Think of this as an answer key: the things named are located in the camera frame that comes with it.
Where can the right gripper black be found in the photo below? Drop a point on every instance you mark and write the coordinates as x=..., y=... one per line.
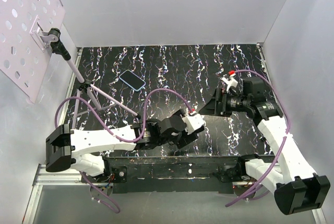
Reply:
x=213, y=108

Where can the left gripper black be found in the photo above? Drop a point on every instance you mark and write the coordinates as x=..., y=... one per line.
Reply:
x=185, y=138

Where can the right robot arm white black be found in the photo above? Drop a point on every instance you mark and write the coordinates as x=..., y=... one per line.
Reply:
x=295, y=185

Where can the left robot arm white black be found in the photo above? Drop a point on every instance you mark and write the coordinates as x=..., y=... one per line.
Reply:
x=68, y=148

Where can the blue phone on table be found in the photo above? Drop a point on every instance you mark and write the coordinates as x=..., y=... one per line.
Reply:
x=132, y=80

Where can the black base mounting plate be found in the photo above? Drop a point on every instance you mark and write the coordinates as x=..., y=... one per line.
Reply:
x=171, y=174

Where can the tripod stand lilac black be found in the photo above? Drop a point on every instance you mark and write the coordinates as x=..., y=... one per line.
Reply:
x=85, y=85

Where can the perforated lilac metal plate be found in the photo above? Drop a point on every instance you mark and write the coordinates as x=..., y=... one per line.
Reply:
x=25, y=46

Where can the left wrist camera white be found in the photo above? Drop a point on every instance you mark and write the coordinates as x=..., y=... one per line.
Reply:
x=194, y=123

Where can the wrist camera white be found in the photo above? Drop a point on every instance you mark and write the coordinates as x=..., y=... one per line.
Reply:
x=230, y=81
x=194, y=123

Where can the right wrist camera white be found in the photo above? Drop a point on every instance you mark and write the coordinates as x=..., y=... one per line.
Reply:
x=230, y=81

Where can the aluminium frame rail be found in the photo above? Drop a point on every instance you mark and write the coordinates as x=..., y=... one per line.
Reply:
x=43, y=178

